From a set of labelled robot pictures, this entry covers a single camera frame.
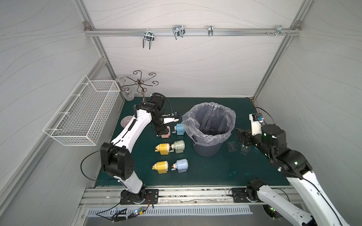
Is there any clear sharpener tray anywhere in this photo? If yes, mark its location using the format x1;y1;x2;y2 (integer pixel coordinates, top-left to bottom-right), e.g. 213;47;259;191
240;143;252;155
228;141;239;152

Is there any pink pencil sharpener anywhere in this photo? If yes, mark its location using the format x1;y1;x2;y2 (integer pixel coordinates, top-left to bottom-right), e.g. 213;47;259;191
156;126;171;138

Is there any green pencil sharpener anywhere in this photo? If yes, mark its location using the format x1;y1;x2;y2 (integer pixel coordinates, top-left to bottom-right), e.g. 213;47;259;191
171;140;185;153

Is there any light blue pencil sharpener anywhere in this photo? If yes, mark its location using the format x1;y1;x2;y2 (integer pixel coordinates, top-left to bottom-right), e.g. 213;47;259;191
171;159;189;173

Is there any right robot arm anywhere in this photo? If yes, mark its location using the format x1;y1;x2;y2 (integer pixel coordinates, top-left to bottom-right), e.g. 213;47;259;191
236;123;348;226

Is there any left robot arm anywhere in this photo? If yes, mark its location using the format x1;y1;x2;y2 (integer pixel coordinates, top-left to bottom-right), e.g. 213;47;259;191
98;93;180;204

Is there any yellow pencil sharpener front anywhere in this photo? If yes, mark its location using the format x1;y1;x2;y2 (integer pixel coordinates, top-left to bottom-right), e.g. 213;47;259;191
152;161;169;174

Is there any pink patterned bowl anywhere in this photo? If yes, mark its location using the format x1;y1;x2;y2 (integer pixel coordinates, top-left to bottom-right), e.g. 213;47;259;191
120;115;133;128

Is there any bronze mug tree stand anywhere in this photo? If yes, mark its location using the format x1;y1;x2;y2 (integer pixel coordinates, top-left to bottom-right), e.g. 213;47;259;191
121;70;159;101

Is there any clear glass cup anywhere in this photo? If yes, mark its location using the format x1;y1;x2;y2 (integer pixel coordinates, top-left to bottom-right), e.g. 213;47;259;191
119;76;134;101

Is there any grey trash bin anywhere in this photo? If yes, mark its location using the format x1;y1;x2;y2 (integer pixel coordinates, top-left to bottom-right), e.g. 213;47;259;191
193;142;223;157

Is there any clear plastic bin liner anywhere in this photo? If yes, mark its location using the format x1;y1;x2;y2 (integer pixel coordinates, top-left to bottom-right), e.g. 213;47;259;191
182;102;236;147

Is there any metal hook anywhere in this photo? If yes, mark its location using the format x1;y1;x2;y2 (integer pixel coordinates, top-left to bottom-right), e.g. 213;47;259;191
266;25;291;37
142;30;155;50
208;25;214;37
172;25;185;40

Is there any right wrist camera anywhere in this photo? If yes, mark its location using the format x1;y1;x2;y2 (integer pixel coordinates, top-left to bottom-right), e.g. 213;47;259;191
249;113;264;136

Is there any white wire basket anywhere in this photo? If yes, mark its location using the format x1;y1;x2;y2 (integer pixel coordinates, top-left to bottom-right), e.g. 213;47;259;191
42;75;120;147

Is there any aluminium top rail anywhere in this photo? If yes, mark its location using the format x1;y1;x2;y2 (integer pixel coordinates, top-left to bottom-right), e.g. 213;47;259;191
84;26;302;37

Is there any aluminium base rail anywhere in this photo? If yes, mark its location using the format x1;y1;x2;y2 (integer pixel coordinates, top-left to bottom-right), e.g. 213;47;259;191
79;185;312;208

